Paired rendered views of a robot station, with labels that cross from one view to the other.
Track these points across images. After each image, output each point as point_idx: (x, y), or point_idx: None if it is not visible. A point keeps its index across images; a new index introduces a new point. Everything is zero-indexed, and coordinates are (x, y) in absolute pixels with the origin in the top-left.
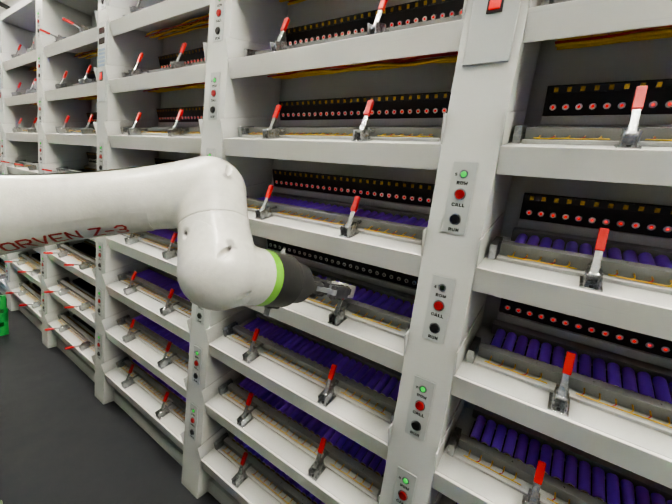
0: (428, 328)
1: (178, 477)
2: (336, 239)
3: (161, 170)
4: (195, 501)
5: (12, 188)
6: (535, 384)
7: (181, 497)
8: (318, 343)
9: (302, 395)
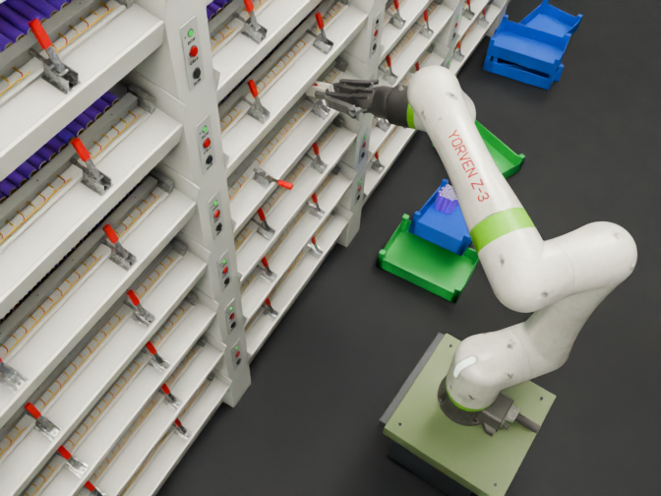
0: (372, 50)
1: (226, 414)
2: (329, 58)
3: (462, 99)
4: (254, 384)
5: (501, 173)
6: (385, 25)
7: (251, 399)
8: None
9: (315, 185)
